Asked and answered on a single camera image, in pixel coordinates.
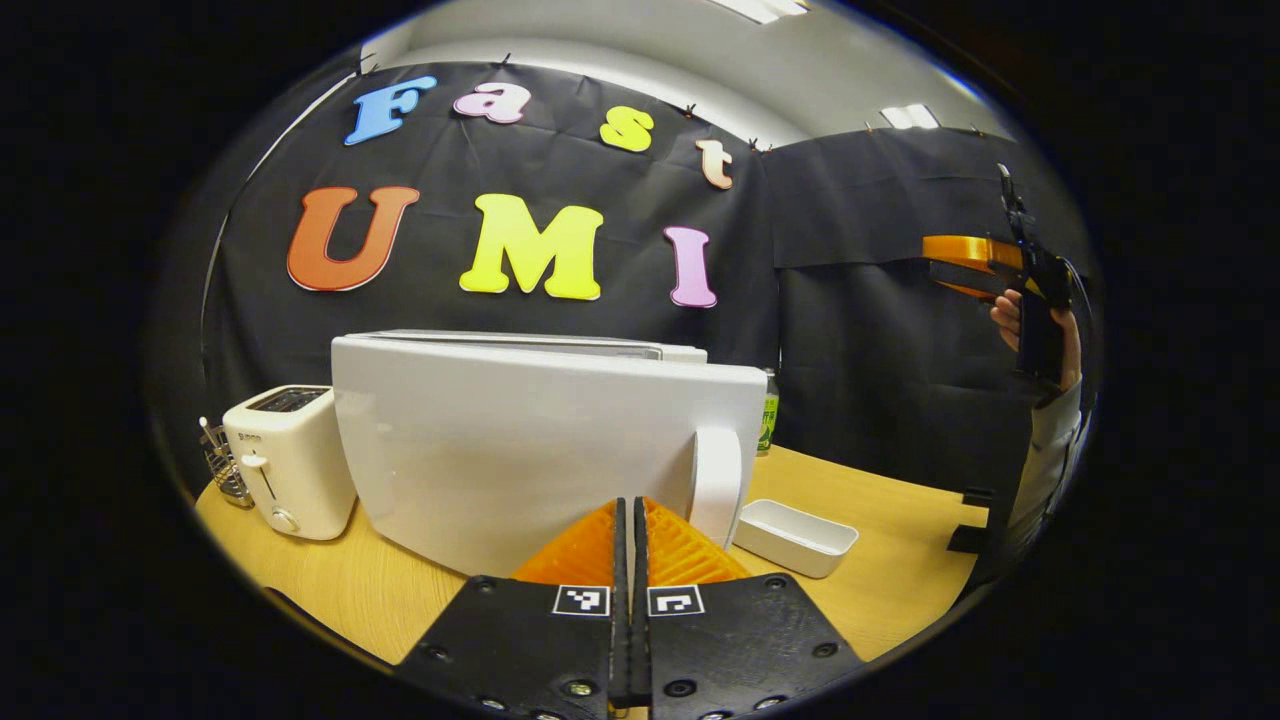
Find wire mesh basket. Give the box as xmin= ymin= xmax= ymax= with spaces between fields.
xmin=198 ymin=417 xmax=253 ymax=509

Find green label drink bottle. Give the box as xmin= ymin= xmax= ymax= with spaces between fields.
xmin=757 ymin=368 xmax=781 ymax=457

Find large ceiling light panel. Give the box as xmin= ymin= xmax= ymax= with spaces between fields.
xmin=710 ymin=0 xmax=811 ymax=23

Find white microwave oven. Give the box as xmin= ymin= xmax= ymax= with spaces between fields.
xmin=332 ymin=330 xmax=769 ymax=579

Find white rectangular dish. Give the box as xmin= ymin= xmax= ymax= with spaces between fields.
xmin=733 ymin=499 xmax=859 ymax=579

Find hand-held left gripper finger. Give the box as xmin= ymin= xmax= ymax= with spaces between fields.
xmin=632 ymin=497 xmax=866 ymax=720
xmin=395 ymin=497 xmax=631 ymax=720

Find white toaster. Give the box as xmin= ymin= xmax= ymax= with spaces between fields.
xmin=222 ymin=385 xmax=358 ymax=542

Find black backdrop cloth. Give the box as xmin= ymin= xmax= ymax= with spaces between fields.
xmin=150 ymin=60 xmax=1096 ymax=591

